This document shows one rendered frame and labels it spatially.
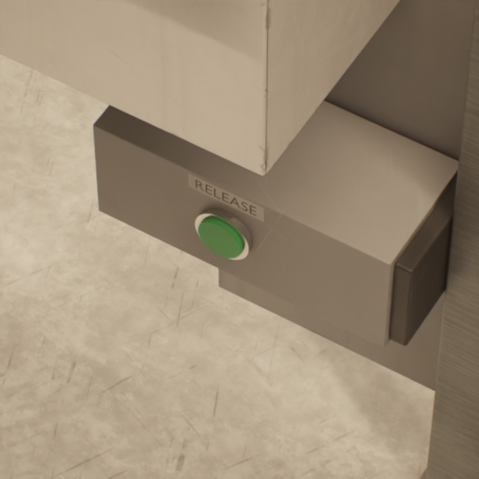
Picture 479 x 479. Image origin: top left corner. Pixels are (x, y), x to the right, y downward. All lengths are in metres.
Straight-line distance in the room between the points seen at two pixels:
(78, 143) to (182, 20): 1.81
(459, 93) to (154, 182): 0.19
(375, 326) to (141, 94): 0.26
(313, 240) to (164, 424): 1.35
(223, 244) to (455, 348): 0.16
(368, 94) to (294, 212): 0.08
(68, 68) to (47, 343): 1.56
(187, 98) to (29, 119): 1.80
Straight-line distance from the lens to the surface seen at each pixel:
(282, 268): 1.51
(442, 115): 1.48
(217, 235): 1.50
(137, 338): 2.88
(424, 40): 1.44
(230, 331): 2.88
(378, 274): 1.46
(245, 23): 1.22
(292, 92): 1.29
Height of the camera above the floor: 2.34
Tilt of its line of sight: 52 degrees down
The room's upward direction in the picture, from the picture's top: straight up
